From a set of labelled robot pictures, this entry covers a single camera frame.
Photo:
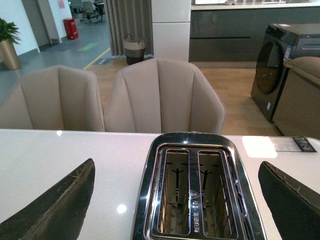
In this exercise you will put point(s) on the dark grey washing machine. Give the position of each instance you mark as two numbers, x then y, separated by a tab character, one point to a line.
281	42

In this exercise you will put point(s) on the potted plant gold pot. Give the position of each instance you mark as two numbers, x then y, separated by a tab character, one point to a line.
8	37

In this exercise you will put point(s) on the red bin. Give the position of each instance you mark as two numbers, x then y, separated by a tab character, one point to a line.
70	28

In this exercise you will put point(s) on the grey kitchen cabinet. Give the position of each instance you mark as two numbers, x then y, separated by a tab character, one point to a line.
237	35

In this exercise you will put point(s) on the white chrome two-slot toaster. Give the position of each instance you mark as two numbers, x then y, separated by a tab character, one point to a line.
194	187

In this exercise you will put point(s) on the black label sticker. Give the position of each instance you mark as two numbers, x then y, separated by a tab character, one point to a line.
292	144

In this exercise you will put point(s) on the woven laundry basket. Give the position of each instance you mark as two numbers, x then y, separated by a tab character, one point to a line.
134	49

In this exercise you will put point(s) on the beige chair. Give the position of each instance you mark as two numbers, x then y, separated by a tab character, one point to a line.
163	96
54	98

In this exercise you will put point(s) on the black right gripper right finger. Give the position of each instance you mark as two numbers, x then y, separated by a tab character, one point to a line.
295	208

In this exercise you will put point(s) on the beige chair right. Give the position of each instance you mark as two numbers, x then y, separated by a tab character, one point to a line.
163	96

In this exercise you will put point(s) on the beige chair left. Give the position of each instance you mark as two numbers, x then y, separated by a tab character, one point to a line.
54	98

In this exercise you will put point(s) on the grey curtain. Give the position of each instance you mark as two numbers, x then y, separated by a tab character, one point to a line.
132	17

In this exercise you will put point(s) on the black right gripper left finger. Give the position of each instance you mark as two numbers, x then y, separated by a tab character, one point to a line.
58	213

